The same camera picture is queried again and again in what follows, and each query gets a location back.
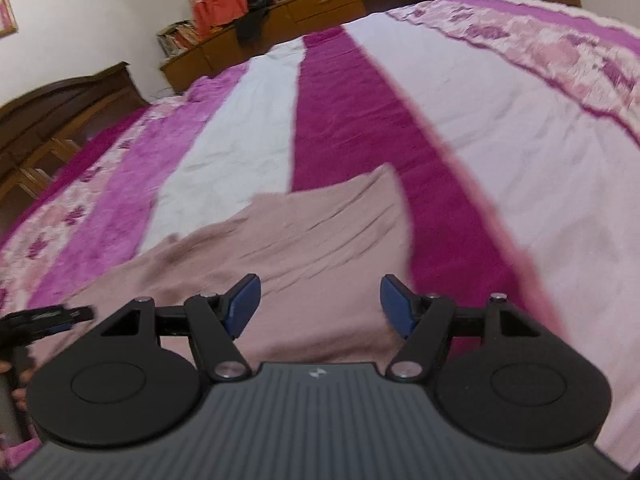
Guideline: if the wooden headboard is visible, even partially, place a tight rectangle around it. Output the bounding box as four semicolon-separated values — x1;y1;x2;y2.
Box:
0;61;149;241

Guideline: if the long wooden cabinet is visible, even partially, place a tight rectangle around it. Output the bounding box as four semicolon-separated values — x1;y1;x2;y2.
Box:
159;0;582;94

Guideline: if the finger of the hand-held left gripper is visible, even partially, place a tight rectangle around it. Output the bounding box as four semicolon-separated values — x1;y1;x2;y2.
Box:
62;306;96;325

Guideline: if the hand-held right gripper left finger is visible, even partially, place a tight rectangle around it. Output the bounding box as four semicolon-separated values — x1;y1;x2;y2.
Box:
96;274;262;382

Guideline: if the pink knitted sweater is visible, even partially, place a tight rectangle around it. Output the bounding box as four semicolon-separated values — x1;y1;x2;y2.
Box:
20;162;417;367

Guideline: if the stack of books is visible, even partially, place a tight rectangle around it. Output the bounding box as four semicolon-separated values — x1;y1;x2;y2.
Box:
157;20;202;59

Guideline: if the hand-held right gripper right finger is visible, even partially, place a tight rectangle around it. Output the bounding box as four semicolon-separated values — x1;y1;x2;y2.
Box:
380;274;545;382

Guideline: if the person's left hand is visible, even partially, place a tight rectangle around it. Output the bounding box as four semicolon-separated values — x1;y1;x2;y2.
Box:
0;360;32;413

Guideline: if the dark cloth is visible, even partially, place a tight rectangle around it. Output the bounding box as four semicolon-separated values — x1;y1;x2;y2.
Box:
234;0;274;47

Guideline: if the pink floral striped blanket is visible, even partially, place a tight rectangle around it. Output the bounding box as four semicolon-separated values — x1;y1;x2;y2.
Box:
0;0;640;471

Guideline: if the framed wall picture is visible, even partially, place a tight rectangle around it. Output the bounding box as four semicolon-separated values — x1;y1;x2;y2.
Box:
0;0;20;39

